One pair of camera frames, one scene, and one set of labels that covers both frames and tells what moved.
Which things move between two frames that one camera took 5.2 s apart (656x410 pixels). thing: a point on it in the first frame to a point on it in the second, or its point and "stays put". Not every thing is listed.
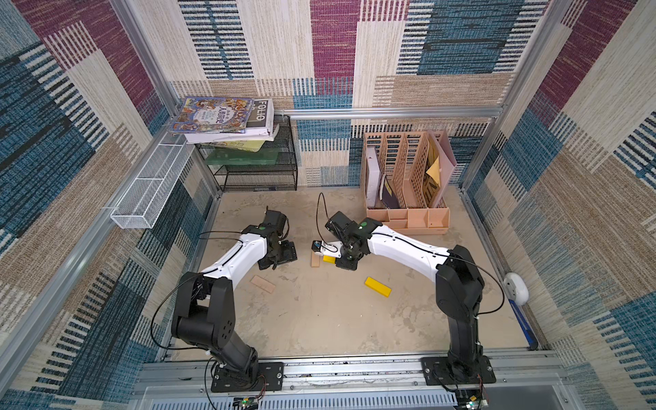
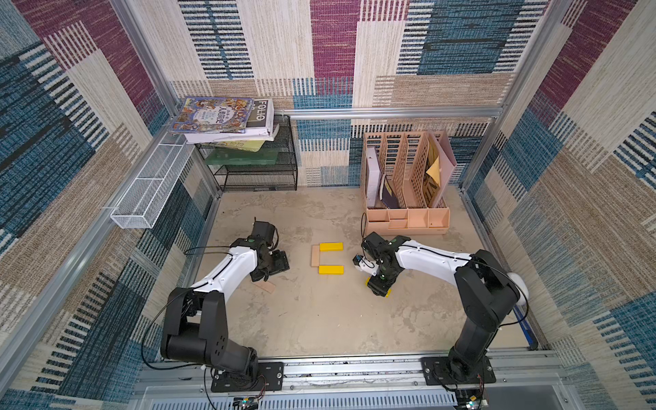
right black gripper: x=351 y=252 to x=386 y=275
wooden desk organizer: x=406 y=175 stays put
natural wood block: x=262 y=284 stays put
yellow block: x=377 y=286 stays put
